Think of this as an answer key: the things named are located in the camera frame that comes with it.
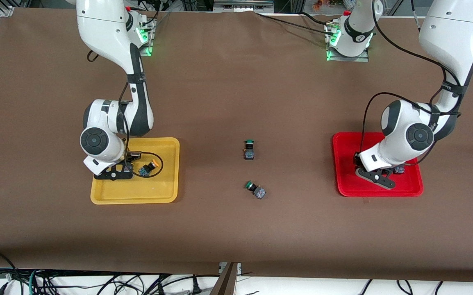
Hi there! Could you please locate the black cable on table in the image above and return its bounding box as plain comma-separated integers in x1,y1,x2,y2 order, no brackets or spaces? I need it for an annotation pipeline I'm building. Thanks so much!
255,11,335,35

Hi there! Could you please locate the red plastic tray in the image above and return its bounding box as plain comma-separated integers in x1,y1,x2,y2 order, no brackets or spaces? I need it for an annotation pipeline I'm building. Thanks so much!
332,132,424,197

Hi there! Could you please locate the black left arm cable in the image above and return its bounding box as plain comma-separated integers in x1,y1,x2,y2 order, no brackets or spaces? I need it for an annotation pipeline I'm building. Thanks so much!
359,0,462,166

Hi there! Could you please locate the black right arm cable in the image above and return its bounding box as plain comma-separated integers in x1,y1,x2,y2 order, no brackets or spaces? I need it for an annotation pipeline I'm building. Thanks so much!
87,49,164,179

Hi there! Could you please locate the brown table cover mat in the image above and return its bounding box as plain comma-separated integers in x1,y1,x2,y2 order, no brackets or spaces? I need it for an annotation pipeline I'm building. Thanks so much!
0,8,473,283

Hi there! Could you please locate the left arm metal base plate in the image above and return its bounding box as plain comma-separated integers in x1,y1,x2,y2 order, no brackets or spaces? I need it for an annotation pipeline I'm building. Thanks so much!
326,23,370,63

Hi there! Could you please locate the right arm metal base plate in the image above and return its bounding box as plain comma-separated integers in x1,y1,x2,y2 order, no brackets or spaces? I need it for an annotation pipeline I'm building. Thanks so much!
128,11,156,57

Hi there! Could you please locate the grey table support beam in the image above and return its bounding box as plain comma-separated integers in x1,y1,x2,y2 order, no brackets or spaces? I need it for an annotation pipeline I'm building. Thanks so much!
210,262,239,295

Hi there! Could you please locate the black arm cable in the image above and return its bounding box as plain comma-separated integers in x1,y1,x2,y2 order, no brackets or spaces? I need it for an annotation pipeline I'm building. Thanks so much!
87,49,164,179
359,0,462,166

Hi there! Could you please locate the yellow plastic tray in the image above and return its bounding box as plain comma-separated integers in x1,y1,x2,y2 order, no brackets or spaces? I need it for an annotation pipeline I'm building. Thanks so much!
90,137,180,204

